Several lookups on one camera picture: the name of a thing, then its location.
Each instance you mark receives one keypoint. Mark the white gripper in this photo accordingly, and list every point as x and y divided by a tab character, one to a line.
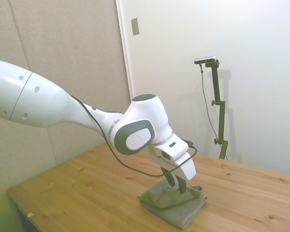
186	169

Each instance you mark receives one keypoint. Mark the grey wall plate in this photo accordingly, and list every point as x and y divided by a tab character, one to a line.
135	26

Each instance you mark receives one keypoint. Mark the grey towel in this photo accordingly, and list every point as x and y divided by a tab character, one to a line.
174	207

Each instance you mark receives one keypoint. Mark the white door frame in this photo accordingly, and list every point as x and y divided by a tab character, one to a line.
125	48

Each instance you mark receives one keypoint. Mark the grey exterior camera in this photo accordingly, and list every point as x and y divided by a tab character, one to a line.
205	59

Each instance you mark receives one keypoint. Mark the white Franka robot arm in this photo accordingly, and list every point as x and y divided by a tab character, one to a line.
50	104

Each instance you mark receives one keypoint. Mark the small yellow scrap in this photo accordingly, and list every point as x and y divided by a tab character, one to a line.
30	214

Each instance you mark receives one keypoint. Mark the dark jointed camera stand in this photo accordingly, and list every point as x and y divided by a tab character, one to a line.
221	120

